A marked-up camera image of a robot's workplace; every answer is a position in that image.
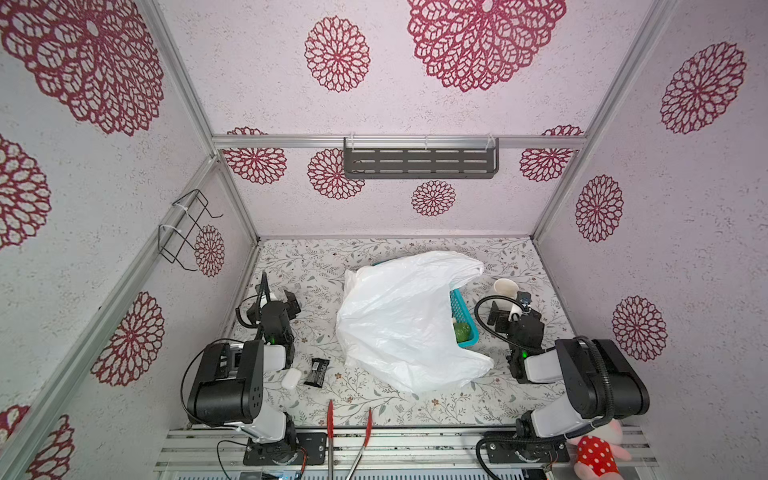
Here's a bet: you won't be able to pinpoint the teal plastic basket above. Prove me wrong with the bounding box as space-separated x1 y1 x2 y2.
450 289 479 348

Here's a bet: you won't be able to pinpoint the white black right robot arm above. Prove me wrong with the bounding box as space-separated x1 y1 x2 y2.
474 295 650 466

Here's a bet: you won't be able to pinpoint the black snack packet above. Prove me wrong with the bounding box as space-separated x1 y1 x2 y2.
304 358 330 388

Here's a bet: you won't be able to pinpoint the white plastic bag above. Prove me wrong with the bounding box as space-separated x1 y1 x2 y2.
336 251 494 395

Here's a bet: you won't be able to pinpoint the dark grey wall shelf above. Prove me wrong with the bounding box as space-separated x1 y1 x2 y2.
342 137 499 180

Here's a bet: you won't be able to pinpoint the red handled tongs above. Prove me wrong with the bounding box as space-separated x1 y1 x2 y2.
325 400 374 480

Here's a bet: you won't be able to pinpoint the black wire wall rack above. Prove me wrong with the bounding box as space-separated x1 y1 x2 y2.
156 189 225 277

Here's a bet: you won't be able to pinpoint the white earbuds case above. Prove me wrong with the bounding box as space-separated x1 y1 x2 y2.
281 368 302 391

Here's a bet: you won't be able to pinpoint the green avocado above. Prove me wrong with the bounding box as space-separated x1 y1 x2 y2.
453 322 473 344

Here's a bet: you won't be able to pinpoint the pink plush toy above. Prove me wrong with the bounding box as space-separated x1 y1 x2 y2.
568 420 632 480

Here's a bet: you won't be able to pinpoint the white ceramic mug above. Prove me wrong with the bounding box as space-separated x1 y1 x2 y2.
493 278 522 321

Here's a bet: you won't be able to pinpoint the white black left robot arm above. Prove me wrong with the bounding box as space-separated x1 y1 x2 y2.
180 287 301 464

